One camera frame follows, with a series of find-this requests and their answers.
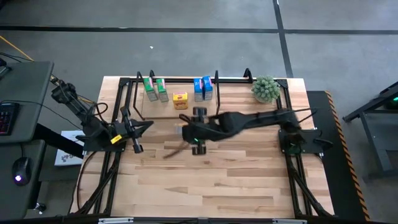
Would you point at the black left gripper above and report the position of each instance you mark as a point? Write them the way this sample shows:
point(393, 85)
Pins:
point(122, 130)

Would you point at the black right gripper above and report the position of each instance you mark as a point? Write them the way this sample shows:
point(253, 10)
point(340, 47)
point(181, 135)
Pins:
point(199, 130)

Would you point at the wooden shelf with black frame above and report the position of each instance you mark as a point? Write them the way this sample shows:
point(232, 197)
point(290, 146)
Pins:
point(155, 109)

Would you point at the yellow Corn Pops cereal box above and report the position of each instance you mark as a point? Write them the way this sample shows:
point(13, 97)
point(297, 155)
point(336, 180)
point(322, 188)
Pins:
point(180, 101)

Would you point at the green Apple Jacks cereal box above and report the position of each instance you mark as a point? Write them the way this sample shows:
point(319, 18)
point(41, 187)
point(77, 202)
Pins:
point(150, 91)
point(162, 91)

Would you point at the blue Rice Krispies cereal box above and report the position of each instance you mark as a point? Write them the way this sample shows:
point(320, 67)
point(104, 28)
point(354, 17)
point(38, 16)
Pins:
point(198, 90)
point(207, 88)

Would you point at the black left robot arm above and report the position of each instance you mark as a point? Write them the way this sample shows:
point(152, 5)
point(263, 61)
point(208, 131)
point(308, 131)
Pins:
point(90, 124)

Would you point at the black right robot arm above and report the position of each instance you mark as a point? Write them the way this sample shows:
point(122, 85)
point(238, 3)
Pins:
point(264, 118)

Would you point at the white printed box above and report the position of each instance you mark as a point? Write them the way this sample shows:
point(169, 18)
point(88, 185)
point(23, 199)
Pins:
point(66, 155)

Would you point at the black metal support bar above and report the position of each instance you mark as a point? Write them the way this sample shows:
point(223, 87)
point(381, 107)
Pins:
point(59, 141)

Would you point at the green plant in woven pot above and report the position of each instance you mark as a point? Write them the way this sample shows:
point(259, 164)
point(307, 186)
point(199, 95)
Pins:
point(265, 89)

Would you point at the grey desk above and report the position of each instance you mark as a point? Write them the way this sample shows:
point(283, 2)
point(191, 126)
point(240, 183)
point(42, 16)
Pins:
point(25, 93)

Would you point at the black computer mouse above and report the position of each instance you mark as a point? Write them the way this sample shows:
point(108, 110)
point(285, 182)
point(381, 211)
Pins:
point(21, 171)

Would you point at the black caster wheel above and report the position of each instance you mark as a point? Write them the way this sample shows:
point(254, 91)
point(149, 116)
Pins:
point(40, 207)

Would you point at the black backlit keyboard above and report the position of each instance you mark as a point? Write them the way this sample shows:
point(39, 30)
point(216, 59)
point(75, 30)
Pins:
point(7, 119)

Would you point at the black mat with hazard stripes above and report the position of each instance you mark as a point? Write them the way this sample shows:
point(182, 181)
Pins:
point(339, 186)

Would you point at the dark metal stand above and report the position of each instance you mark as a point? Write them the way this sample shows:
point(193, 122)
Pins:
point(371, 137)

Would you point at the black aluminium table rig frame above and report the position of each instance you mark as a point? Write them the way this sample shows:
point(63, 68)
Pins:
point(233, 81)

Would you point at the silver metal bracket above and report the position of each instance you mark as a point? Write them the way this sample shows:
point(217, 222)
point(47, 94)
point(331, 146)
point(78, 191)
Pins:
point(115, 221)
point(289, 221)

